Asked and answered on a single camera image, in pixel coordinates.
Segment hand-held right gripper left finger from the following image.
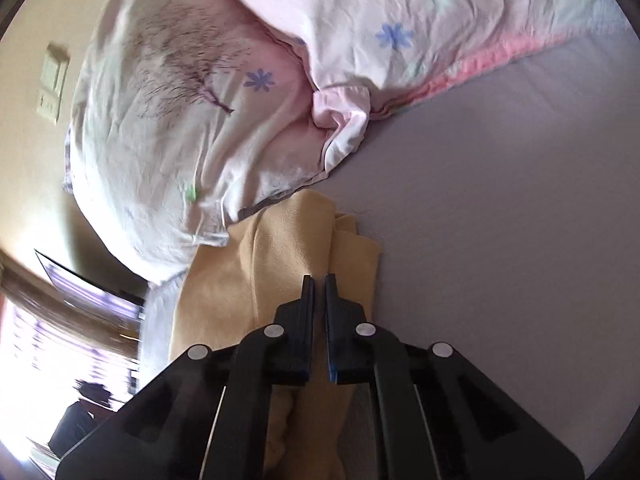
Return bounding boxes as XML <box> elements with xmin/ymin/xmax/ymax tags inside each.
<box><xmin>56</xmin><ymin>274</ymin><xmax>315</xmax><ymax>480</ymax></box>

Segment white wall socket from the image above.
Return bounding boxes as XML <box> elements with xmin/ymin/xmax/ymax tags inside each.
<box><xmin>37</xmin><ymin>89</ymin><xmax>62</xmax><ymax>123</ymax></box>

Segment dark flat screen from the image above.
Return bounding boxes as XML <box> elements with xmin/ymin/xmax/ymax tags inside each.
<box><xmin>34</xmin><ymin>249</ymin><xmax>146</xmax><ymax>320</ymax></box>

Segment pink floral quilt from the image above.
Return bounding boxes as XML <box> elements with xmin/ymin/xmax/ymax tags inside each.
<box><xmin>197</xmin><ymin>0</ymin><xmax>632</xmax><ymax>170</ymax></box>

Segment yellow small garment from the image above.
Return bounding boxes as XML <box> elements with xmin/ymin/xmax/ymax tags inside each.
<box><xmin>168</xmin><ymin>189</ymin><xmax>382</xmax><ymax>480</ymax></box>

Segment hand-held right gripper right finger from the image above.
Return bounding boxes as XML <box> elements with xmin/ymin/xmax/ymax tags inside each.
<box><xmin>324</xmin><ymin>273</ymin><xmax>585</xmax><ymax>480</ymax></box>

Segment dark chair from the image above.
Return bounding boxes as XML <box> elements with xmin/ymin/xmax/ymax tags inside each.
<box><xmin>48</xmin><ymin>381</ymin><xmax>121</xmax><ymax>461</ymax></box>

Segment white wall switch plate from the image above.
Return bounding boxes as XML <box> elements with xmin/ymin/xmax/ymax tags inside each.
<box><xmin>43</xmin><ymin>44</ymin><xmax>70</xmax><ymax>90</ymax></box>

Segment white tree print pillow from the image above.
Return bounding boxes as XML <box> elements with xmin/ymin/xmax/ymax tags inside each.
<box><xmin>63</xmin><ymin>0</ymin><xmax>331</xmax><ymax>283</ymax></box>

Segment lavender bed sheet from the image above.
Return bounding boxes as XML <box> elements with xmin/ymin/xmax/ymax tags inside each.
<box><xmin>141</xmin><ymin>24</ymin><xmax>640</xmax><ymax>480</ymax></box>

